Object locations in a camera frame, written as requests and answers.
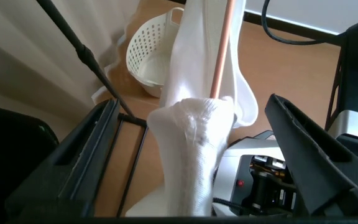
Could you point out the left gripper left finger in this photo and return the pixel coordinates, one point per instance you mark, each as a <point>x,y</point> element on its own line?
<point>61,174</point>

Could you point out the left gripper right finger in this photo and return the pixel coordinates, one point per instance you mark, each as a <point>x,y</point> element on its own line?
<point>315,168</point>

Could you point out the black shorts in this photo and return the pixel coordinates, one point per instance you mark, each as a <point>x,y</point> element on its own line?
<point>11,149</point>

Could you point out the white garment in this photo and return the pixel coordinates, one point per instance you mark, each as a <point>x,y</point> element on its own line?
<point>191,149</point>

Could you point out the pink clothes hanger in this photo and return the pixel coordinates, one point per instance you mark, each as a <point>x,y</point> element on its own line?
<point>222,46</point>

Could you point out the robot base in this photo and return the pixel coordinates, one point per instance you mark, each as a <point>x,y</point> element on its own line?
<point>228,168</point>

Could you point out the black clothes rack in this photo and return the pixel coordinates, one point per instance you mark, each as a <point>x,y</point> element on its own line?
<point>85,54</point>

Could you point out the white laundry basket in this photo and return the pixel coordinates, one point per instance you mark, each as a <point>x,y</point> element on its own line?
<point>145,40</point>

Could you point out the beige curtain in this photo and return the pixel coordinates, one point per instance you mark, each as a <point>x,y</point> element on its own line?
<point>26,46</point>

